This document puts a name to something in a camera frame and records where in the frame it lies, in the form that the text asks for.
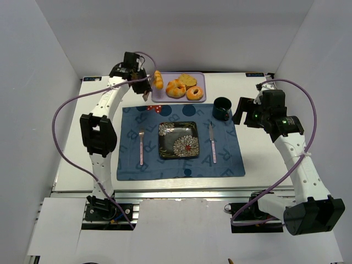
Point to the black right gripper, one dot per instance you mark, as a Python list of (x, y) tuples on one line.
[(248, 114)]

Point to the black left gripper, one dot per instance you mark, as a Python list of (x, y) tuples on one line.
[(142, 86)]

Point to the striped long bread roll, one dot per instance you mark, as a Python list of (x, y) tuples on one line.
[(158, 80)]

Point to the metal serving tongs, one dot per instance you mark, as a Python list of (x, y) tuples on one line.
[(148, 90)]

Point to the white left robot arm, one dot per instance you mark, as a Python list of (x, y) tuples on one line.
[(98, 134)]

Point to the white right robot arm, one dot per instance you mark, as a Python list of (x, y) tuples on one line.
[(313, 210)]

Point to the lavender bread tray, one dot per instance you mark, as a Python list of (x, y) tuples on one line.
[(160, 96)]

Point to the striped round croissant bread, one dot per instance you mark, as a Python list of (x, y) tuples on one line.
[(175, 89)]

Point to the brown sliced bread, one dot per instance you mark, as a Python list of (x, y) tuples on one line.
[(188, 80)]

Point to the dark green mug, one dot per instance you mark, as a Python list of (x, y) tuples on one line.
[(221, 108)]

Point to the glazed orange donut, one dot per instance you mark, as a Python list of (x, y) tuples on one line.
[(195, 93)]

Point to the blue letter-print placemat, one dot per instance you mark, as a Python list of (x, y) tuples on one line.
[(229, 159)]

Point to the black floral square plate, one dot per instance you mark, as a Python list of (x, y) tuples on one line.
[(178, 140)]

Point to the knife with pink handle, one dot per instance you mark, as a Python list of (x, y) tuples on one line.
[(211, 135)]

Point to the fork with pink handle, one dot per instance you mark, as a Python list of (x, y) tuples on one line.
[(141, 136)]

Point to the aluminium table edge rail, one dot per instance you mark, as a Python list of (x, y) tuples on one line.
[(285, 191)]

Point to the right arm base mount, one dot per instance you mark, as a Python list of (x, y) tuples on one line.
[(250, 214)]

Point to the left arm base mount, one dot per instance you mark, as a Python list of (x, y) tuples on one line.
[(101, 214)]

